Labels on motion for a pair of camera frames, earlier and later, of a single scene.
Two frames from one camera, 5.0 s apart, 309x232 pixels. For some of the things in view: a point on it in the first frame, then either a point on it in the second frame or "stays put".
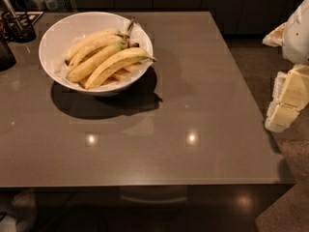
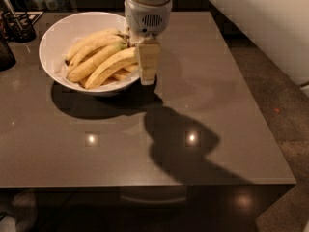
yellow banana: [114, 63] stays put
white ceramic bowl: [60, 36] stays put
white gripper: [297, 36] to [145, 18]
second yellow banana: [81, 70] stays put
